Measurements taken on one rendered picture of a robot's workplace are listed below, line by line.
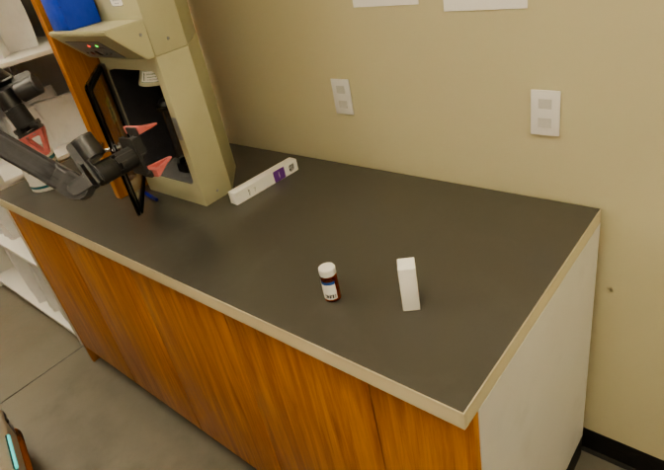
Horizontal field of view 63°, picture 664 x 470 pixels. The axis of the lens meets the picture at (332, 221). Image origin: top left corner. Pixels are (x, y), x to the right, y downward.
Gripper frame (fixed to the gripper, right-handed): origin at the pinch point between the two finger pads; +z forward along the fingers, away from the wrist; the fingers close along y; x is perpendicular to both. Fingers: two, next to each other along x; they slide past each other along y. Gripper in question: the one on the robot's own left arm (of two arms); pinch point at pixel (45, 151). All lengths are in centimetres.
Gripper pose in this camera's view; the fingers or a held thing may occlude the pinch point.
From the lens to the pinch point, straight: 182.8
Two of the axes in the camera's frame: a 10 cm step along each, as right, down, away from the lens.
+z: 4.3, 8.1, 3.9
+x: -8.3, 5.3, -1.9
